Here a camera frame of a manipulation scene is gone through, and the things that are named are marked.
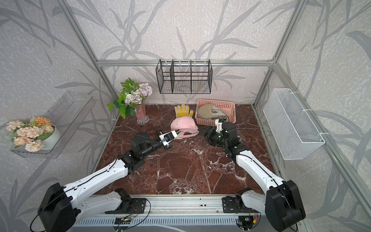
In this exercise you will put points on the clear acrylic wall shelf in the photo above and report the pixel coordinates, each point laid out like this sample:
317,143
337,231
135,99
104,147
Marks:
66,115

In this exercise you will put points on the pink baseball cap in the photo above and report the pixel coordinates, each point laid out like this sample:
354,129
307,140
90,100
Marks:
185,127

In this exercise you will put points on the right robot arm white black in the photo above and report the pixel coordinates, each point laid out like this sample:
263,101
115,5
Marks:
280,201

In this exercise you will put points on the pink glass vase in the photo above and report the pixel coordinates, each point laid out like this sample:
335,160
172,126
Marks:
142,118

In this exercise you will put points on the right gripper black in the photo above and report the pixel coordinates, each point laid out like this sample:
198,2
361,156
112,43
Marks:
209,135

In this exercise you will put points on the white mesh wall basket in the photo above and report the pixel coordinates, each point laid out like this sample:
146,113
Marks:
294,131

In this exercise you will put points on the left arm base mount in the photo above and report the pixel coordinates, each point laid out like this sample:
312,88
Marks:
128,205

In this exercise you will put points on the yellow white work glove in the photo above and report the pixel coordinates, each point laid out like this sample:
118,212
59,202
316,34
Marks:
183,111

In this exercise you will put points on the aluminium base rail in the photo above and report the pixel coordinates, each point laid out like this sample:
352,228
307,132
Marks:
161,205

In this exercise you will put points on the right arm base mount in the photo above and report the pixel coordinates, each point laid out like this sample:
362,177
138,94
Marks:
244,201

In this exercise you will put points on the beige baseball cap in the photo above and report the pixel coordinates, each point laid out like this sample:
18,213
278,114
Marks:
209,111

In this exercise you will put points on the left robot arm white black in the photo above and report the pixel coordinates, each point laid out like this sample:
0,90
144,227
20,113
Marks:
62,205

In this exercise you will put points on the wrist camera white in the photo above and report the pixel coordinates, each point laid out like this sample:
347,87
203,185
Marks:
168,137
218,123

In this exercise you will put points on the black wire wall basket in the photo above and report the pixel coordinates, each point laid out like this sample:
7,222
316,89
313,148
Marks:
184,77

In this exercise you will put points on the purple white flower bouquet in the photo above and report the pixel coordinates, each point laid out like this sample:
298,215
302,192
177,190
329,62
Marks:
132,95

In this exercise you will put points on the pink plastic basket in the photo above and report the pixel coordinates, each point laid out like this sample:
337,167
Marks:
227,106

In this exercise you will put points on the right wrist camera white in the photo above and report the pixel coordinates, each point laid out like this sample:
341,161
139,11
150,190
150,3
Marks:
218,123

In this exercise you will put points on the white pot peach flowers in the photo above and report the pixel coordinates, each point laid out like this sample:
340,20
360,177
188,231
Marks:
35,135

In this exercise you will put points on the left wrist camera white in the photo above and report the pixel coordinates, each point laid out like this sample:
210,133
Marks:
168,137

